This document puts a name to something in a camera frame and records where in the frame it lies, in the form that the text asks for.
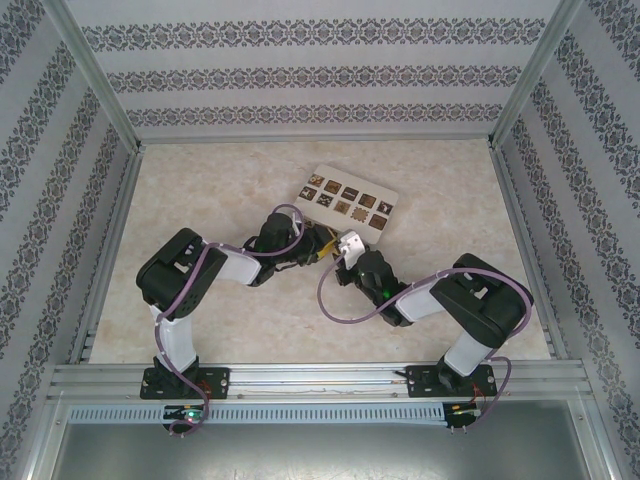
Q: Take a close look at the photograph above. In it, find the cream tin box with pictures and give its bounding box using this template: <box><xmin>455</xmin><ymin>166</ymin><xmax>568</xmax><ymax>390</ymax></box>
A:
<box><xmin>293</xmin><ymin>163</ymin><xmax>401</xmax><ymax>247</ymax></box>

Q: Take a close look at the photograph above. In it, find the left controller board green light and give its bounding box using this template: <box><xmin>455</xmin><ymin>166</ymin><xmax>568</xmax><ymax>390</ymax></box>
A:
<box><xmin>163</xmin><ymin>405</ymin><xmax>210</xmax><ymax>426</ymax></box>

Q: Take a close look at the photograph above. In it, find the aluminium frame back rail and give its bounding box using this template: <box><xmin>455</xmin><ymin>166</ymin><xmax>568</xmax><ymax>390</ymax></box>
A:
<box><xmin>139</xmin><ymin>133</ymin><xmax>496</xmax><ymax>147</ymax></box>

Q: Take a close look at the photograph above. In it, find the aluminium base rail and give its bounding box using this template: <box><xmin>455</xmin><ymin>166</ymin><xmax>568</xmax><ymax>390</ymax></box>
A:
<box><xmin>47</xmin><ymin>360</ymin><xmax>594</xmax><ymax>401</ymax></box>

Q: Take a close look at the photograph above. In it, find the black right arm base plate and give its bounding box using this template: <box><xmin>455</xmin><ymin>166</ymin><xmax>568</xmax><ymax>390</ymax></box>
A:
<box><xmin>405</xmin><ymin>364</ymin><xmax>495</xmax><ymax>400</ymax></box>

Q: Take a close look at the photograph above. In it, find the white slotted cable duct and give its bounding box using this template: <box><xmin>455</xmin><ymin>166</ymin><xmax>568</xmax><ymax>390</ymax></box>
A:
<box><xmin>67</xmin><ymin>402</ymin><xmax>447</xmax><ymax>427</ymax></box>

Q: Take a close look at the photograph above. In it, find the aluminium frame side rail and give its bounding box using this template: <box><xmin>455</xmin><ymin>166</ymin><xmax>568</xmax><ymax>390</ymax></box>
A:
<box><xmin>27</xmin><ymin>147</ymin><xmax>146</xmax><ymax>480</ymax></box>
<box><xmin>489</xmin><ymin>144</ymin><xmax>621</xmax><ymax>480</ymax></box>

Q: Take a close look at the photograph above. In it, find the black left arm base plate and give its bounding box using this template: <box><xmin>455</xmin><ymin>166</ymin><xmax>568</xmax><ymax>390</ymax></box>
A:
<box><xmin>142</xmin><ymin>366</ymin><xmax>232</xmax><ymax>401</ymax></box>

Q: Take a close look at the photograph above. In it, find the aluminium frame post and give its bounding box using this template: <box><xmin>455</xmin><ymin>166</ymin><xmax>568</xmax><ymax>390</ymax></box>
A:
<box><xmin>491</xmin><ymin>0</ymin><xmax>585</xmax><ymax>149</ymax></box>
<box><xmin>42</xmin><ymin>0</ymin><xmax>145</xmax><ymax>152</ymax></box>

